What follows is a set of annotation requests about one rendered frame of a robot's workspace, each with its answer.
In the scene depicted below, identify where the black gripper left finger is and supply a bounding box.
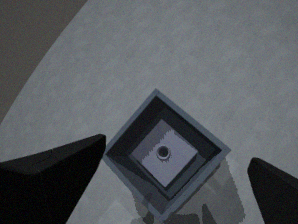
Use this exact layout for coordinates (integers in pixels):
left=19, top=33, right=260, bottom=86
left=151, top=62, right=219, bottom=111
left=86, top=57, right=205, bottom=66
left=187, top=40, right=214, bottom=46
left=0, top=135, right=105, bottom=224

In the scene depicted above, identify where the grey square plate with hole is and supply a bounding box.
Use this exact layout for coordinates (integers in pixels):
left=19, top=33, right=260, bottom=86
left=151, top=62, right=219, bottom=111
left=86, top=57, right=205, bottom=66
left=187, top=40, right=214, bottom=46
left=132, top=119, right=198, bottom=186

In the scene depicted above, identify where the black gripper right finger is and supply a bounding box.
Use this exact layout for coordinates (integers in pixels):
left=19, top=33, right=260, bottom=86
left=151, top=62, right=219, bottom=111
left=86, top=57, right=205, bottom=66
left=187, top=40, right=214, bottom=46
left=247, top=157, right=298, bottom=224

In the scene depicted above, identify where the grey open square box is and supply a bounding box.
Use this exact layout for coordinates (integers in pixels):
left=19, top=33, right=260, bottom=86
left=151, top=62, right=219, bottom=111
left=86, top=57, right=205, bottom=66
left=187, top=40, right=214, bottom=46
left=102, top=88, right=231, bottom=224

